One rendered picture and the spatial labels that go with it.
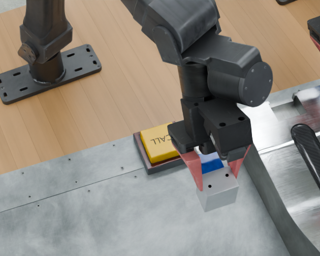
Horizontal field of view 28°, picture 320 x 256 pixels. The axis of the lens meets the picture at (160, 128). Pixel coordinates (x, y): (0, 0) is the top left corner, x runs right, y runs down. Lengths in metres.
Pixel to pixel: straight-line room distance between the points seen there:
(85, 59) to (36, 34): 0.19
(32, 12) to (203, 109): 0.38
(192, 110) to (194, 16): 0.12
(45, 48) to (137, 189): 0.29
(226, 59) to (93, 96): 0.49
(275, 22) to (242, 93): 0.60
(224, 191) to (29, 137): 0.41
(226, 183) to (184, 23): 0.26
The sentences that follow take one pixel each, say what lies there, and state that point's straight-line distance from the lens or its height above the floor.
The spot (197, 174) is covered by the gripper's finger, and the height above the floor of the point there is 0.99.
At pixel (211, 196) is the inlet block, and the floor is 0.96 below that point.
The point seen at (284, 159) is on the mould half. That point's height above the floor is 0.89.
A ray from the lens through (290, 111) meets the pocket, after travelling 1.12.
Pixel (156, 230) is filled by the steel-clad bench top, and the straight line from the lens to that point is 1.06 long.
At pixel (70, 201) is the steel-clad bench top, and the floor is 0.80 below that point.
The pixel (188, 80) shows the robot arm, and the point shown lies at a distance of 0.82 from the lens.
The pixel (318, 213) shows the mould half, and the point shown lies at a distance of 1.00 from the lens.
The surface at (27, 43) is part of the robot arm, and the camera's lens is 1.12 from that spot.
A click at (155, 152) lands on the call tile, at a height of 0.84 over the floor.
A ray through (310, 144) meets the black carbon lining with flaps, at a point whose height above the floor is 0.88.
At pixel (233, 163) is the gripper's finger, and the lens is 0.91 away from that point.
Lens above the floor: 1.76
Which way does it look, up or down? 56 degrees down
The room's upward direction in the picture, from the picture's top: straight up
